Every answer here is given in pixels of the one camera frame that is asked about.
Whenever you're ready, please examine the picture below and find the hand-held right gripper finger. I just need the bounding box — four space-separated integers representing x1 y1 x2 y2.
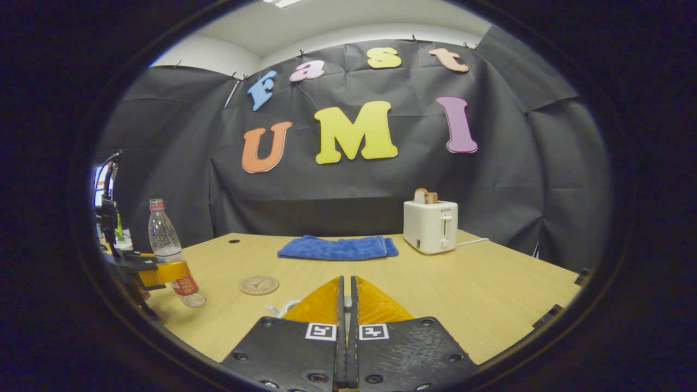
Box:
348 275 480 392
221 275 347 392

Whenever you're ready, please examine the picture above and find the clear plastic water bottle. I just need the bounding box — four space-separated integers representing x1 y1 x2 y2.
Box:
148 199 206 308

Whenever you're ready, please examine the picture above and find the white floral teacup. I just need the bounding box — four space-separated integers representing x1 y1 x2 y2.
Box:
265 298 300 319

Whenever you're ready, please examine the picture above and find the round wooden coaster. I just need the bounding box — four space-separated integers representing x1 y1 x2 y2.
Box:
239 275 280 296

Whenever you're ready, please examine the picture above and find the computer monitor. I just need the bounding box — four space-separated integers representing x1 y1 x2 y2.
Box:
94 163 112 207

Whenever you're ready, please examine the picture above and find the blue folded towel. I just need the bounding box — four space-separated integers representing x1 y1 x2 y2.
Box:
277 235 399 261

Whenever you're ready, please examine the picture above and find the white toaster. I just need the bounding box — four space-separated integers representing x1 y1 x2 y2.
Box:
403 200 458 255

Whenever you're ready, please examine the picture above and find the black backdrop cloth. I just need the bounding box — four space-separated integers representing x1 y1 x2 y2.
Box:
95 24 613 273

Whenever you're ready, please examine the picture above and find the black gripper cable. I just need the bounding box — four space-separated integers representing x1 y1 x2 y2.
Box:
95 151 121 202

